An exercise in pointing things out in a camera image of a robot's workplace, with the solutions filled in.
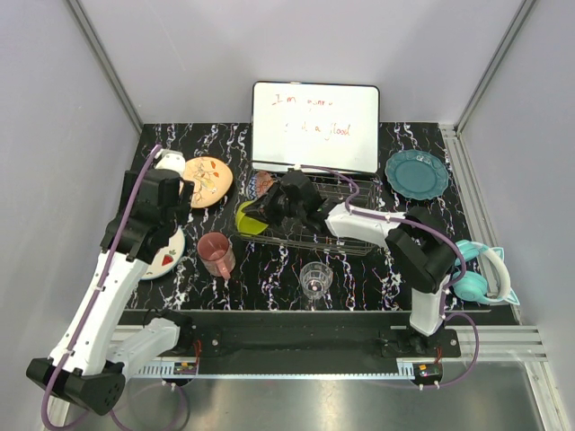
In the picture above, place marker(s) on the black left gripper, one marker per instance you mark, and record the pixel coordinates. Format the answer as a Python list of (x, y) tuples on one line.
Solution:
[(182, 207)]

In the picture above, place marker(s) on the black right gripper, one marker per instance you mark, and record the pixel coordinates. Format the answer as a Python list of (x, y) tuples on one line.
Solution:
[(263, 207)]

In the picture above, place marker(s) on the yellow-green bowl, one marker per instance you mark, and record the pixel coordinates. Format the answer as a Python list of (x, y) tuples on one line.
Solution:
[(247, 225)]

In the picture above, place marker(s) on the red patterned bowl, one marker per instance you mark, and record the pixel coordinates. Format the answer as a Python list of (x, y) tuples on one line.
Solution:
[(259, 184)]

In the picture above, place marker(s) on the orange floral plate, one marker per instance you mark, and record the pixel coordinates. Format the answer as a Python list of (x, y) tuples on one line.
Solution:
[(212, 179)]

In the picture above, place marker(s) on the teal scalloped plate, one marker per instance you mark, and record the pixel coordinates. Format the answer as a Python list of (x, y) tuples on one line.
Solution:
[(417, 175)]

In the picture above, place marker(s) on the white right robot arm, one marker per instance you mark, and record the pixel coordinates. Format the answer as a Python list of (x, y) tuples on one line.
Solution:
[(424, 255)]

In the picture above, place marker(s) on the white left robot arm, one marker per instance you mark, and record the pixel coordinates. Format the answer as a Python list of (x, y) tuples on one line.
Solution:
[(83, 368)]

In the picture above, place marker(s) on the pink mug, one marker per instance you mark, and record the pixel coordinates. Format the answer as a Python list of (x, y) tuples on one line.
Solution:
[(216, 252)]

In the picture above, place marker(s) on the white watermelon plate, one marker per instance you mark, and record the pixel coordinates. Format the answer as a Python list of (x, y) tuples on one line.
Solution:
[(167, 258)]

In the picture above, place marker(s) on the clear drinking glass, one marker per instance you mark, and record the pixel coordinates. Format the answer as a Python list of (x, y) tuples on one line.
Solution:
[(315, 279)]

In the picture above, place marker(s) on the white dry-erase board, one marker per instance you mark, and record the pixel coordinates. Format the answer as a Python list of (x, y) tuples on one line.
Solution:
[(329, 125)]

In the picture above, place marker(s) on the teal cat-ear headphones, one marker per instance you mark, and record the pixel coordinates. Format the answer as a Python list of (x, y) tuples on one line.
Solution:
[(473, 286)]

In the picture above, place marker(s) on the black wire dish rack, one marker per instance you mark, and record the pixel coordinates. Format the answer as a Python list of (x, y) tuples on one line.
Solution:
[(291, 233)]

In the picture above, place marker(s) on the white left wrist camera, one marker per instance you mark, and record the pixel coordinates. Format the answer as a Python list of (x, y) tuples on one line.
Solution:
[(170, 160)]

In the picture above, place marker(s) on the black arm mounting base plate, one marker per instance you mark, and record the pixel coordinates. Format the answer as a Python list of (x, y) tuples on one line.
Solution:
[(255, 344)]

